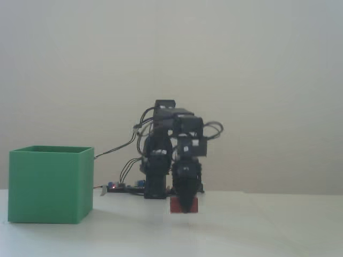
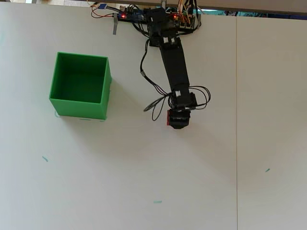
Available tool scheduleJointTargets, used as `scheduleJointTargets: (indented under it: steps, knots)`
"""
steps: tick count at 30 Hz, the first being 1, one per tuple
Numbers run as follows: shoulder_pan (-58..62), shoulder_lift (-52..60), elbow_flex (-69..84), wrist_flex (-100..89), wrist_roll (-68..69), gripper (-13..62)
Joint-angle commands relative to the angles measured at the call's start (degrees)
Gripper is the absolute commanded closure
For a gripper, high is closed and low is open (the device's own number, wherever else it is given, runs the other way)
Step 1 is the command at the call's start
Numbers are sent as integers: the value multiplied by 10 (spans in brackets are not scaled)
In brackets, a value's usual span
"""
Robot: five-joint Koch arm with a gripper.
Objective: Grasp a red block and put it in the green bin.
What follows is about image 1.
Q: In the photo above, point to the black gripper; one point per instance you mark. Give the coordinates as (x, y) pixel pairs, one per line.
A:
(186, 170)

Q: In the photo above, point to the red wooden block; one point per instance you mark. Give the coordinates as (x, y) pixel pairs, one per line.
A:
(174, 206)

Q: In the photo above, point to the green square bin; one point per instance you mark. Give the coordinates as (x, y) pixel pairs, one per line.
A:
(44, 187)

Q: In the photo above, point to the black base with circuit boards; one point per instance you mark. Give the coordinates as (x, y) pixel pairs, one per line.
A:
(118, 188)

